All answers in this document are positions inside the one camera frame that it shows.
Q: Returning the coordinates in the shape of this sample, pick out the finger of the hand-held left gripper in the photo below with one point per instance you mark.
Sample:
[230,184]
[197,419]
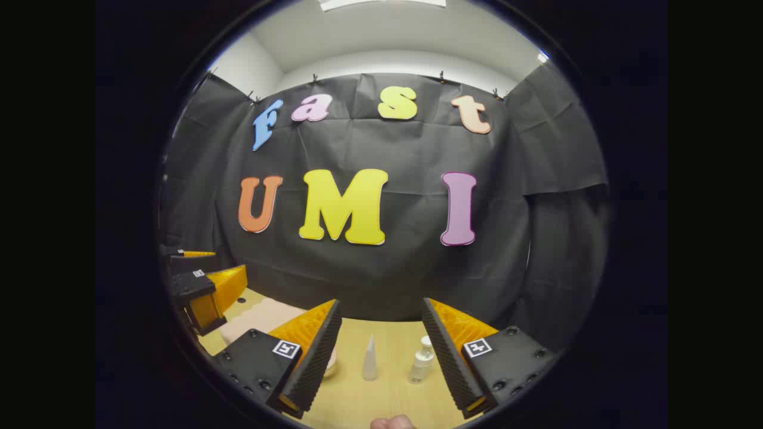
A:
[194,286]
[179,255]

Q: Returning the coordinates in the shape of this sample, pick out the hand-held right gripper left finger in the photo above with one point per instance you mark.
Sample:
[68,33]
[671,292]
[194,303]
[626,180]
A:
[316,363]

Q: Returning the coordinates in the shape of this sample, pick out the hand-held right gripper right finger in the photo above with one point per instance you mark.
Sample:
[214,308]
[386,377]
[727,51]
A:
[450,363]

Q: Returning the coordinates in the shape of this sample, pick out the white pump bottle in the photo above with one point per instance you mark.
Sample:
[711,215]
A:
[420,366]

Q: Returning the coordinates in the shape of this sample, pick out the white cream tube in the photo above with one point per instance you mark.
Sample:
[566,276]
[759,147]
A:
[369,363]

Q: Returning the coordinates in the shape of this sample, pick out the pink suitcase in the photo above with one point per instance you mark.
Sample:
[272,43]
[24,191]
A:
[262,319]

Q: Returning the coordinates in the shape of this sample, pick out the black backdrop cloth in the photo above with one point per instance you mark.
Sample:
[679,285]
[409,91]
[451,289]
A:
[387,268]

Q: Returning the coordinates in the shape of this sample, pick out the ceiling light panel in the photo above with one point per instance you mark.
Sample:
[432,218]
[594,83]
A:
[381,3]

